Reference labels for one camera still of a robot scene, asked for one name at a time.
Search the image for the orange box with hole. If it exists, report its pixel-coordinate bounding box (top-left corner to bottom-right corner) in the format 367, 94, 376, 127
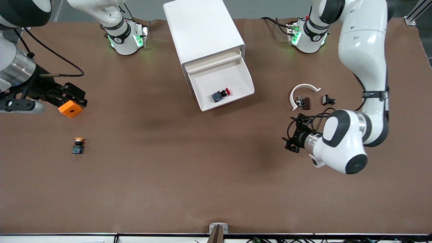
58, 100, 83, 118

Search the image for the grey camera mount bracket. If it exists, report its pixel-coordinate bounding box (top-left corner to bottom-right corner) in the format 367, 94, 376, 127
209, 223, 228, 243

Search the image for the yellow push button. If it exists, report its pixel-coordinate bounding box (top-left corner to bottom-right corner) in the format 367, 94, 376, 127
72, 137, 86, 155

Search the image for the brown and black small component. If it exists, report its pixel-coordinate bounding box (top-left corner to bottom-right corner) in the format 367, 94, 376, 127
295, 97, 311, 111

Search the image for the black base power cable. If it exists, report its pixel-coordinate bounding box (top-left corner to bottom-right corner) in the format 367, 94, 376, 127
261, 16, 291, 36

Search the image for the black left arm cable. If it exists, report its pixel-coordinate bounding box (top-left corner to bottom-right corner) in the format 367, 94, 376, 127
287, 107, 335, 142

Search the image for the red push button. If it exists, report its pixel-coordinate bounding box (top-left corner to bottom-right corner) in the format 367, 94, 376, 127
212, 87, 232, 103

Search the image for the aluminium frame extrusion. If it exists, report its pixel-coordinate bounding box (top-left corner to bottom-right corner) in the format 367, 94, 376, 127
404, 0, 432, 27

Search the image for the white table edge rail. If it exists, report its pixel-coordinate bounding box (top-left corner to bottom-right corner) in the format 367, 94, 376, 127
0, 233, 432, 243

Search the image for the white curved plastic ring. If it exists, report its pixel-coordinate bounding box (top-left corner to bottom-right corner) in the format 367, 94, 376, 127
290, 83, 322, 112

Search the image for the brown paper table cover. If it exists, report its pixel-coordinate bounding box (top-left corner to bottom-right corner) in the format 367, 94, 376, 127
0, 18, 432, 235

